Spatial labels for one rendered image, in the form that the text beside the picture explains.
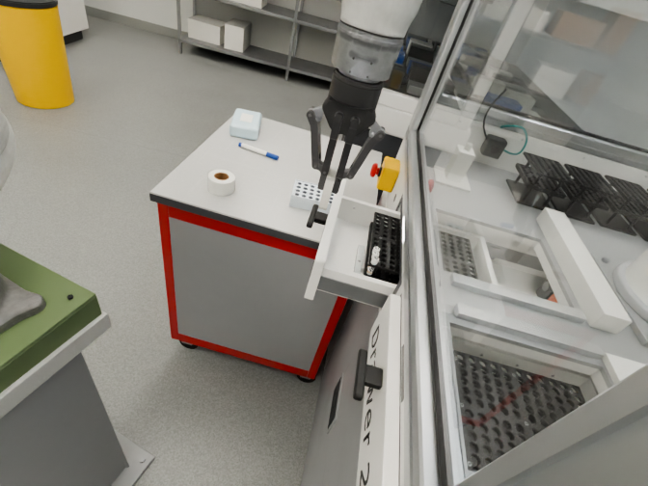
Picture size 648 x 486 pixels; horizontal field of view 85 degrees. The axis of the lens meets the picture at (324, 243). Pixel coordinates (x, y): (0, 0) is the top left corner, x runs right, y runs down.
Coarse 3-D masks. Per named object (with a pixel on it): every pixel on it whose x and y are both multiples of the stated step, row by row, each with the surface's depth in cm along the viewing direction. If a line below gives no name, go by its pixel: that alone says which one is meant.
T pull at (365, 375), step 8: (360, 352) 50; (360, 360) 49; (360, 368) 48; (368, 368) 48; (376, 368) 48; (360, 376) 47; (368, 376) 47; (376, 376) 47; (360, 384) 46; (368, 384) 47; (376, 384) 47; (360, 392) 45; (360, 400) 45
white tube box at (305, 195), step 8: (296, 184) 100; (304, 184) 101; (312, 184) 101; (296, 192) 97; (304, 192) 98; (312, 192) 98; (320, 192) 100; (296, 200) 96; (304, 200) 95; (312, 200) 95; (304, 208) 97; (328, 208) 97
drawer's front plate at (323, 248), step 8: (344, 184) 79; (336, 200) 74; (336, 208) 72; (328, 216) 69; (336, 216) 70; (328, 224) 67; (328, 232) 65; (328, 240) 64; (320, 248) 62; (328, 248) 62; (320, 256) 60; (320, 264) 60; (312, 272) 62; (320, 272) 61; (312, 280) 63; (312, 288) 64; (312, 296) 65
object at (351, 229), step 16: (352, 208) 83; (368, 208) 82; (384, 208) 82; (336, 224) 83; (352, 224) 85; (368, 224) 85; (336, 240) 79; (352, 240) 80; (336, 256) 75; (352, 256) 76; (336, 272) 63; (352, 272) 64; (320, 288) 66; (336, 288) 65; (352, 288) 65; (368, 288) 64; (384, 288) 64; (368, 304) 67; (384, 304) 66
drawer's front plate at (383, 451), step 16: (400, 304) 56; (384, 320) 56; (384, 336) 53; (368, 352) 60; (384, 352) 51; (384, 368) 48; (384, 384) 46; (384, 400) 44; (368, 416) 49; (384, 416) 42; (384, 432) 41; (368, 448) 45; (384, 448) 39; (384, 464) 38; (368, 480) 41; (384, 480) 37
